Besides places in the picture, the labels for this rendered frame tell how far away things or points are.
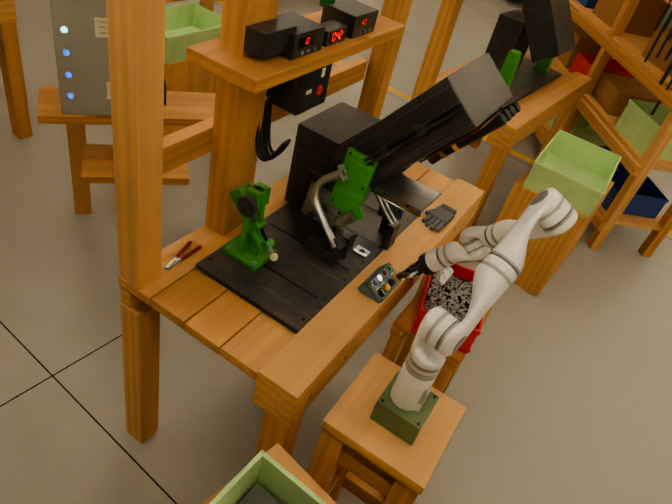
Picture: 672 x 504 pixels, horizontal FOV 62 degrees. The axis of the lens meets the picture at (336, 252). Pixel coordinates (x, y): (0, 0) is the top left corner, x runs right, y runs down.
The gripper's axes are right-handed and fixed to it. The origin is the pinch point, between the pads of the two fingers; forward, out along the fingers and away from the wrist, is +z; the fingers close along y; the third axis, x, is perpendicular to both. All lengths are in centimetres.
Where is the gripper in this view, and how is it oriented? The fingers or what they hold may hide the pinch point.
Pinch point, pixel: (401, 275)
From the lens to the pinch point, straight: 195.2
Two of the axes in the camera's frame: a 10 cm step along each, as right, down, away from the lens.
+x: 5.6, 8.2, 1.1
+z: -6.4, 3.4, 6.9
